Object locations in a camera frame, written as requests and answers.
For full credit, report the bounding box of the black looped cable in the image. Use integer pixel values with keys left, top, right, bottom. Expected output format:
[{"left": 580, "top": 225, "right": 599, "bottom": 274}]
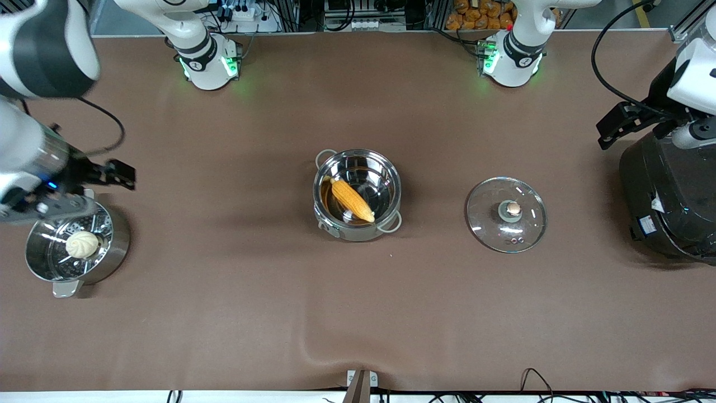
[{"left": 519, "top": 367, "right": 555, "bottom": 403}]

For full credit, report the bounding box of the pile of orange buns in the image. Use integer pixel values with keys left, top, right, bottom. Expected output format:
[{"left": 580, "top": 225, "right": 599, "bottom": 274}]
[{"left": 445, "top": 0, "right": 516, "bottom": 32}]

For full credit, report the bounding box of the brown table mat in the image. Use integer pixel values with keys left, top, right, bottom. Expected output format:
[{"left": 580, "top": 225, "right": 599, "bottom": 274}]
[{"left": 0, "top": 31, "right": 716, "bottom": 393}]

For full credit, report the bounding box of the glass pot lid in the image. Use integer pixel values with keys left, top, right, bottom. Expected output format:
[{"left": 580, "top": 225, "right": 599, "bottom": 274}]
[{"left": 465, "top": 176, "right": 548, "bottom": 254}]

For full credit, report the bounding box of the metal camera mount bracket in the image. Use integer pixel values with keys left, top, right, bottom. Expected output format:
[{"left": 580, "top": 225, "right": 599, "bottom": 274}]
[{"left": 342, "top": 369, "right": 379, "bottom": 403}]

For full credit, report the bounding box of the stainless steel cooking pot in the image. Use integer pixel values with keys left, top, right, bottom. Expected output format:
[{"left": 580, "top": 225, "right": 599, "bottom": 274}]
[{"left": 313, "top": 148, "right": 403, "bottom": 243}]

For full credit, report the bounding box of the steel steamer pot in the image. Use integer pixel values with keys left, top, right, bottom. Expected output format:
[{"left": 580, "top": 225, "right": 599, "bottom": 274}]
[{"left": 25, "top": 196, "right": 131, "bottom": 299}]

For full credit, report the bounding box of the yellow corn cob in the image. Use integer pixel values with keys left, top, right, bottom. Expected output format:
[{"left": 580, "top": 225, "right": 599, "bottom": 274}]
[{"left": 328, "top": 176, "right": 376, "bottom": 224}]

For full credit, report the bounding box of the white steamed bun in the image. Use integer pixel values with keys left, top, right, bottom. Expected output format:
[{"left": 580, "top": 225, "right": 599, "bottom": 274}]
[{"left": 65, "top": 231, "right": 101, "bottom": 260}]

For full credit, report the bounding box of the white power strip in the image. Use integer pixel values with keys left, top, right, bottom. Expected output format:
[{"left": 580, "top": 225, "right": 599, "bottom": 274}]
[{"left": 220, "top": 2, "right": 281, "bottom": 33}]

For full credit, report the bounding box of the black rice cooker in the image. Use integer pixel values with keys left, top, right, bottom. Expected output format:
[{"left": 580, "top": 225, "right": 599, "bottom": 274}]
[{"left": 619, "top": 130, "right": 716, "bottom": 265}]

